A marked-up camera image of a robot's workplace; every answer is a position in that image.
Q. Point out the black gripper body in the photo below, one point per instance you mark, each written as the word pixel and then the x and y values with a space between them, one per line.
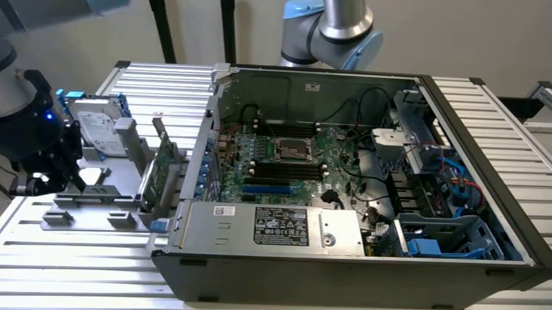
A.
pixel 35 135

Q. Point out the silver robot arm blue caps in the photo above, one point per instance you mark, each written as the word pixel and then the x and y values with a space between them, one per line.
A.
pixel 345 19

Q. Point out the black expansion slot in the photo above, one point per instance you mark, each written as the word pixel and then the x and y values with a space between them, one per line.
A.
pixel 254 197

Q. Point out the blue expansion slot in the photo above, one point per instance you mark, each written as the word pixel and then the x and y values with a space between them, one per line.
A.
pixel 267 189

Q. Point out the black RAM slot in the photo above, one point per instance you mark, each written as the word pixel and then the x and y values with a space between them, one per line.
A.
pixel 287 164
pixel 287 126
pixel 287 130
pixel 285 176
pixel 286 172
pixel 289 122
pixel 287 168
pixel 286 134

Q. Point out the silver hard disk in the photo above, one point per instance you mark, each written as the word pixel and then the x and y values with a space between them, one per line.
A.
pixel 92 126

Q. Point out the blue disk carrier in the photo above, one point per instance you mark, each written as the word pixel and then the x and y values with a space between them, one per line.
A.
pixel 74 95

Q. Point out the grey parts rack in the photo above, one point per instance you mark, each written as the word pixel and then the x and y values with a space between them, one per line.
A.
pixel 124 181

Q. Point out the green graphics card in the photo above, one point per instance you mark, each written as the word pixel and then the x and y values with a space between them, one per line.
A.
pixel 162 168

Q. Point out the blue case latch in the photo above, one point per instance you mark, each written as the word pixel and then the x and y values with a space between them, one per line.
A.
pixel 159 225

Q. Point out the silver power supply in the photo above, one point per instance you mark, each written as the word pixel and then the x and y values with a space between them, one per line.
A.
pixel 241 232

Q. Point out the silver CPU socket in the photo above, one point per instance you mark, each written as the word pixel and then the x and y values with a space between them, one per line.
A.
pixel 290 149

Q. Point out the green motherboard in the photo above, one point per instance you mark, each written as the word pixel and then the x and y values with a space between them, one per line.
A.
pixel 341 161

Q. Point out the black open PC case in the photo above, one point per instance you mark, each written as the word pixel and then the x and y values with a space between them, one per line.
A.
pixel 302 277

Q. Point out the white silver fan shroud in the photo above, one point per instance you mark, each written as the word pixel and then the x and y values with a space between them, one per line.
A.
pixel 388 138

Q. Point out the silver metal drive cage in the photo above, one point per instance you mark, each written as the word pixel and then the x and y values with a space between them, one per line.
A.
pixel 409 109

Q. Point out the blue grey disk bay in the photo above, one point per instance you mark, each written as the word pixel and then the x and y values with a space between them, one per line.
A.
pixel 457 226

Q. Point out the black stand post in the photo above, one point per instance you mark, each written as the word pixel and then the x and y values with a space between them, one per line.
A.
pixel 229 29
pixel 163 29

